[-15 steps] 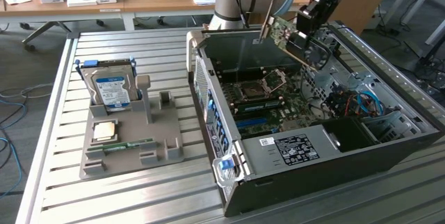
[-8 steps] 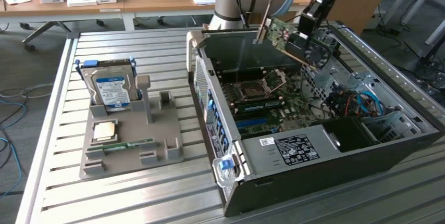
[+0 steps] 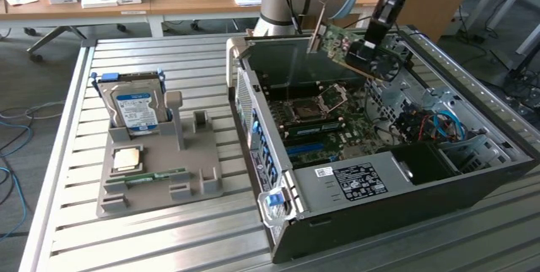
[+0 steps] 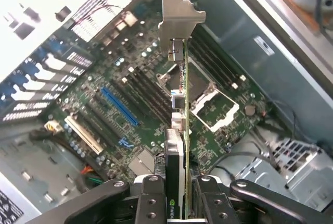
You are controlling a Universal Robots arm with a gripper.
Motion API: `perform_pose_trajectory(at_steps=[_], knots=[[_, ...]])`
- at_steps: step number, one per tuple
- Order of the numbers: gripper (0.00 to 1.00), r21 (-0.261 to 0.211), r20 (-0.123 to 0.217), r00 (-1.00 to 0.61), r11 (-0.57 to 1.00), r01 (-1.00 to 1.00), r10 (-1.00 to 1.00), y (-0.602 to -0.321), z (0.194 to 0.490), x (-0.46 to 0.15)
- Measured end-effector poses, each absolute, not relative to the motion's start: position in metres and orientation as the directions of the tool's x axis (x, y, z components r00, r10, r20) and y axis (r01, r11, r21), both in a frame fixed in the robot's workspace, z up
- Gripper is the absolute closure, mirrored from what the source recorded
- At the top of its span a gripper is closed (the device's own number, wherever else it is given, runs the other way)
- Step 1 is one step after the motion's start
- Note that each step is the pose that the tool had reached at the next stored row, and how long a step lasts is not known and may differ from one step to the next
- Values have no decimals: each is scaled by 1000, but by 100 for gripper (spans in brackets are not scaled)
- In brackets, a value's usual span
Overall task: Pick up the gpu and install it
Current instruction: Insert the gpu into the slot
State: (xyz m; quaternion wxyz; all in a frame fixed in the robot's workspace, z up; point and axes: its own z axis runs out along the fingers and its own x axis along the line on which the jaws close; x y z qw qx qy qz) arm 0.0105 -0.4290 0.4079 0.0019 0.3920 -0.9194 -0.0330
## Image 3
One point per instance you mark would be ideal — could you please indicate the blue expansion slot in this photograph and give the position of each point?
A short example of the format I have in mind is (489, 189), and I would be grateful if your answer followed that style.
(304, 149)

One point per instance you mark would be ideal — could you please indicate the green graphics card black fan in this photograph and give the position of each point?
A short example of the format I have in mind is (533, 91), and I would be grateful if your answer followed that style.
(337, 41)

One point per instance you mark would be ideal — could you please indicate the grey power supply unit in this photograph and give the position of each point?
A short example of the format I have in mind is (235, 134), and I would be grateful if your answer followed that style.
(320, 189)

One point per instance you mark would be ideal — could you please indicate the silver CPU chip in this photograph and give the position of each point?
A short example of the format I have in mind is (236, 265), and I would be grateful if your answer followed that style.
(127, 159)

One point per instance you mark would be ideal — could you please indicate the wooden desk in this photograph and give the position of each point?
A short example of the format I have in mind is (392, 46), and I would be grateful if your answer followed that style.
(41, 11)

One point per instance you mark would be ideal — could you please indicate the perforated silver drive cage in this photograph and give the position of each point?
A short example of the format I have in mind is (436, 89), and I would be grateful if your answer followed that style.
(388, 95)

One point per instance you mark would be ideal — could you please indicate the hard disk blue caddy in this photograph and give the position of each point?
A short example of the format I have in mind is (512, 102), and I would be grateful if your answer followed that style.
(135, 107)

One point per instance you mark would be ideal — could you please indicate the grey chipset heatsink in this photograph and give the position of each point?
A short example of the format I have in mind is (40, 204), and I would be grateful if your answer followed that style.
(353, 152)

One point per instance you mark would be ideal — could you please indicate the silver disk bay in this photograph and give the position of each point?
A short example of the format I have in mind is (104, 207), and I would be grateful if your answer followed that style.
(472, 148)

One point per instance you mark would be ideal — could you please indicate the white paper tag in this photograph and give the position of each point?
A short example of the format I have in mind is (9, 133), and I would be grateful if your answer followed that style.
(21, 1)

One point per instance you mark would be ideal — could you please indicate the grey parts rack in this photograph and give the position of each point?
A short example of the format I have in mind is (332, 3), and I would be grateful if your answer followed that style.
(160, 158)

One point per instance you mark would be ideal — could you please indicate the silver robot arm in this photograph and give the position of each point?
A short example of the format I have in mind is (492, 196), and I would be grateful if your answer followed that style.
(295, 0)

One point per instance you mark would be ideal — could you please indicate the green motherboard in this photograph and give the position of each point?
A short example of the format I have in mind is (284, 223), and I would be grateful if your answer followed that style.
(363, 133)

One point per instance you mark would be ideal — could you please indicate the CPU socket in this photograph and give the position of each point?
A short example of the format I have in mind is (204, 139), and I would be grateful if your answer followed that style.
(308, 110)

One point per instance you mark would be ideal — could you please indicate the green RAM stick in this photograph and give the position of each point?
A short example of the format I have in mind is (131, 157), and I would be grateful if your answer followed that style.
(313, 129)
(147, 176)

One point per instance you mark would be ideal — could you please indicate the open black PC case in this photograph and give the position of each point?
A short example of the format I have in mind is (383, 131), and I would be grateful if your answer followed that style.
(379, 231)

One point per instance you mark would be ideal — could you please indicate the wooden cabinet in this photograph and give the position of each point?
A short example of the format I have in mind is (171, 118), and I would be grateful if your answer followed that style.
(435, 16)

